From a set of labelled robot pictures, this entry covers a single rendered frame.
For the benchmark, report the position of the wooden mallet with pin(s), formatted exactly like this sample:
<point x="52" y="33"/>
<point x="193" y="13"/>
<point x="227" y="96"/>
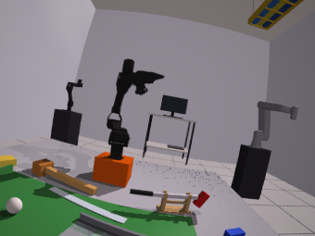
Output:
<point x="45" y="167"/>

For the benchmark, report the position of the yellow flat block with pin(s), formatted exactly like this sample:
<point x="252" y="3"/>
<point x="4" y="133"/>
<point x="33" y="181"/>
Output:
<point x="7" y="159"/>

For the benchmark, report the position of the white golf ball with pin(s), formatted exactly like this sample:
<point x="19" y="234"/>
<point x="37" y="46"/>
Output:
<point x="13" y="205"/>

